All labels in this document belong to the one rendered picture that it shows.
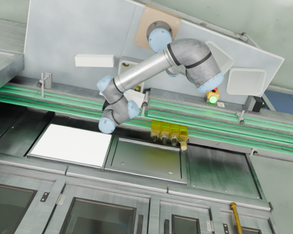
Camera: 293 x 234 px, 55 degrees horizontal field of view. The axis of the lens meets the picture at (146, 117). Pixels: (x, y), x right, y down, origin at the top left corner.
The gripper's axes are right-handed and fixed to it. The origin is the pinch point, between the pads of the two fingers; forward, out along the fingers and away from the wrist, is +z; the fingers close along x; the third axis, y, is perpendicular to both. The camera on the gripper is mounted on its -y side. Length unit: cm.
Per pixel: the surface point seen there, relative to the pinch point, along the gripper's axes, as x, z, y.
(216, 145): 25, 21, -73
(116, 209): 38, -45, -16
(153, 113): 13.1, 14.9, -22.7
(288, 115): -10, 30, -110
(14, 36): 15, 63, 89
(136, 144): 32.9, 5.6, -18.6
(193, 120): 9, 16, -48
